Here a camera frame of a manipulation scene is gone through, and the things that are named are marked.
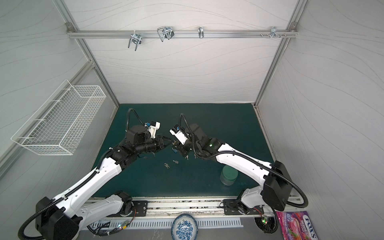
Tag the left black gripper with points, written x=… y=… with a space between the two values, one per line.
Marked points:
x=160 y=143

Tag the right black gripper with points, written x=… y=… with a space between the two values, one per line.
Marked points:
x=183 y=148

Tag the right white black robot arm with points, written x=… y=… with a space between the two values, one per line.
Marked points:
x=275 y=186

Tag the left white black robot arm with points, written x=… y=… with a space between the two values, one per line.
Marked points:
x=60 y=218

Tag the green table mat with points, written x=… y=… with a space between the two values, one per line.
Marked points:
x=235 y=124

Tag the green lidded jar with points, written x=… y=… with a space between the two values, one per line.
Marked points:
x=228 y=175

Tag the blue white patterned plate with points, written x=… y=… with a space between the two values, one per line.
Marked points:
x=184 y=227

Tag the metal U-bolt clamp left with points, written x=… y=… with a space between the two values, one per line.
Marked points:
x=135 y=40

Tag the metal u-bolt clamp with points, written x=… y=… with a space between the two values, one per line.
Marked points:
x=165 y=33
x=135 y=40

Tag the metal U-bolt clamp middle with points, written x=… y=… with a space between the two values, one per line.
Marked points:
x=165 y=33

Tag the black round fan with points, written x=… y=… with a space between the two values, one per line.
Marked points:
x=267 y=225

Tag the pink Fox's candy bag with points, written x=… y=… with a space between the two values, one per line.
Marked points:
x=296 y=226

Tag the metal bolt clamp right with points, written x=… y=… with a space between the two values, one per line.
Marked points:
x=274 y=33

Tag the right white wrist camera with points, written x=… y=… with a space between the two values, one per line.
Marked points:
x=182 y=138

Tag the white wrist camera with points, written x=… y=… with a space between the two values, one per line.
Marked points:
x=152 y=127
x=182 y=138

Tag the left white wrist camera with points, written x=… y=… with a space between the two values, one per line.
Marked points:
x=152 y=127

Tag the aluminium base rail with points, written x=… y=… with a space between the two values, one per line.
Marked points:
x=199 y=207

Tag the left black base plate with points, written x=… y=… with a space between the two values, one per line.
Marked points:
x=131 y=208

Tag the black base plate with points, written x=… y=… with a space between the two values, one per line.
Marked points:
x=131 y=208
x=232 y=207

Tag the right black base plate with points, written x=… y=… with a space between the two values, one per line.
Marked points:
x=232 y=207

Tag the white vented cable duct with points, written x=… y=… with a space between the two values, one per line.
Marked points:
x=202 y=223

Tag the white wire basket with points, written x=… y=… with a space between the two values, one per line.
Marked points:
x=59 y=124

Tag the small metal bracket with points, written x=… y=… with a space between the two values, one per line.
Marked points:
x=201 y=32

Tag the aluminium crossbar rail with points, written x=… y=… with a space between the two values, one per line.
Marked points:
x=179 y=34

